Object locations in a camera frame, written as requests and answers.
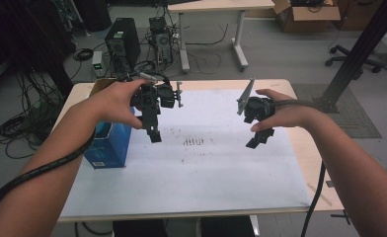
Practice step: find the grey floor mat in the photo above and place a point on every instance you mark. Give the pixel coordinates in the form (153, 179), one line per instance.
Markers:
(346, 121)

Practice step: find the black computer tower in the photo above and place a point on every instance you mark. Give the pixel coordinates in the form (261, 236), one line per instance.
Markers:
(124, 36)

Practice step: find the small white power unit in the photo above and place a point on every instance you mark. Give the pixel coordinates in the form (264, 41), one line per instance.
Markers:
(97, 62)

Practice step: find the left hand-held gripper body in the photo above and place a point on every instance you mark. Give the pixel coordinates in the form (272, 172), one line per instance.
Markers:
(165, 95)

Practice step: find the open cardboard box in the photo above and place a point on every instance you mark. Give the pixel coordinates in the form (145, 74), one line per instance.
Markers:
(308, 18)

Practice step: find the blue carton box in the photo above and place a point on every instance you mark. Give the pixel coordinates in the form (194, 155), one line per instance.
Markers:
(111, 149)

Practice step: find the person's right hand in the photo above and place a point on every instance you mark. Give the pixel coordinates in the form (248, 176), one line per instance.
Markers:
(288, 115)

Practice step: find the black office chair base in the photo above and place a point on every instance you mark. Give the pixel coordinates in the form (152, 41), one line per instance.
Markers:
(343, 54)

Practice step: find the open grey computer tower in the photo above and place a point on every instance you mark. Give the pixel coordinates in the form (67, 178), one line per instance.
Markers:
(162, 42)

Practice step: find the person's left hand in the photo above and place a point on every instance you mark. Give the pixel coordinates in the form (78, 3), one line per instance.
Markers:
(114, 103)

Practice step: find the white table leg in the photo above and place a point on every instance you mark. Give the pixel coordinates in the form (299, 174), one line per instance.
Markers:
(255, 227)

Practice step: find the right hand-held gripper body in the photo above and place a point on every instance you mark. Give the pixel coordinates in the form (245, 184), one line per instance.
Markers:
(259, 108)

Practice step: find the white-legged wooden desk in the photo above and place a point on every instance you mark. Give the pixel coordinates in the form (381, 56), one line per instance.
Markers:
(221, 5)

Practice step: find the black metal stand post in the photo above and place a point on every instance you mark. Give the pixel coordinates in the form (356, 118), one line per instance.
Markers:
(359, 52)

